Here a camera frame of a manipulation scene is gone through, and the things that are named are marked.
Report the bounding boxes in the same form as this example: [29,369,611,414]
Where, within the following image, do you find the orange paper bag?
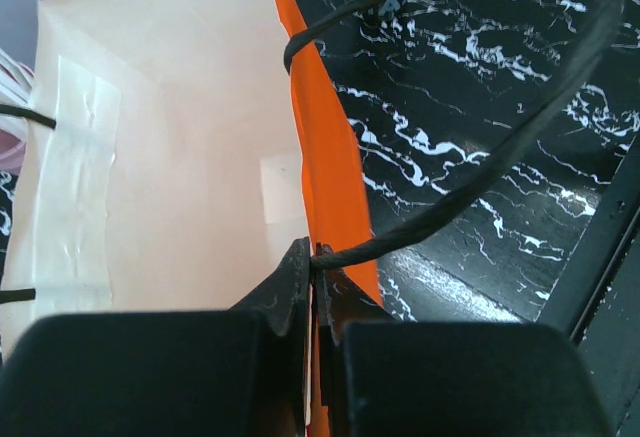
[0,0,385,437]

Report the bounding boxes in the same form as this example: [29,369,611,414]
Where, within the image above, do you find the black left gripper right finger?
[313,269,613,436]

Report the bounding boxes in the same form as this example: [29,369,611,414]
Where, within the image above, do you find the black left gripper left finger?
[1,238,311,436]

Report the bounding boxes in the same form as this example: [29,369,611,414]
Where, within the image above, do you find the pink straw holder cup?
[0,130,26,175]

